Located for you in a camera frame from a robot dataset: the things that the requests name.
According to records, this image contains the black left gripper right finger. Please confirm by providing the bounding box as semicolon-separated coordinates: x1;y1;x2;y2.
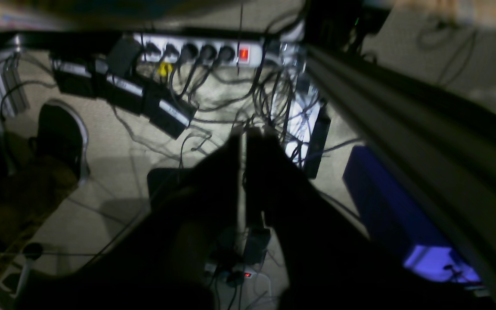
246;129;490;310

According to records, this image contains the blue box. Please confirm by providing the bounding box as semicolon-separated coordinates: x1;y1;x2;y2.
343;146;482;286

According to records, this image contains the white power strip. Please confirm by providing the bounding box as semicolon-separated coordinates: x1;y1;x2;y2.
133;33;264;68

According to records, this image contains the black shoe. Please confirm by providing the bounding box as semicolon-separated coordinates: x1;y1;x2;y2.
29;99;90;185

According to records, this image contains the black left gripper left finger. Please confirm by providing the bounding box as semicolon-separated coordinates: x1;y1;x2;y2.
80;129;242;310

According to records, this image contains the black power adapter brick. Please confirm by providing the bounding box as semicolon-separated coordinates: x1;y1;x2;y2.
50;58;195;139

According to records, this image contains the aluminium frame rail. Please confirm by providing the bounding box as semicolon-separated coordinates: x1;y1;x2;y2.
306;45;496;301

